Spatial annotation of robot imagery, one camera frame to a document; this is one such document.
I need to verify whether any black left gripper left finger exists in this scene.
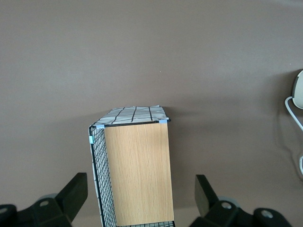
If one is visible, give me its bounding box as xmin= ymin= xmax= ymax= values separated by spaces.
xmin=0 ymin=172 xmax=89 ymax=227

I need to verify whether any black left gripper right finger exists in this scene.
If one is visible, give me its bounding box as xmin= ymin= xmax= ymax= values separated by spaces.
xmin=194 ymin=174 xmax=291 ymax=227

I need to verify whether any white two-slot toaster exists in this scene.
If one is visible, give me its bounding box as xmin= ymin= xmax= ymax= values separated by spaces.
xmin=291 ymin=69 xmax=303 ymax=108

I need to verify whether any light wooden shelf insert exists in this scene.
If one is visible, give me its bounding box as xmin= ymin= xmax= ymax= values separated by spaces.
xmin=103 ymin=122 xmax=175 ymax=226

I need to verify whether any brown table cover mat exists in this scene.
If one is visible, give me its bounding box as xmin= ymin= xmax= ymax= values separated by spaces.
xmin=0 ymin=0 xmax=303 ymax=227

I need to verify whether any wire basket with checked liner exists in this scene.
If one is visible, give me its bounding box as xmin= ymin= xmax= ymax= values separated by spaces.
xmin=88 ymin=105 xmax=176 ymax=227

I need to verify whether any white toaster power cord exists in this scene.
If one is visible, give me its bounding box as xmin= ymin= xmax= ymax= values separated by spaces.
xmin=285 ymin=96 xmax=303 ymax=176

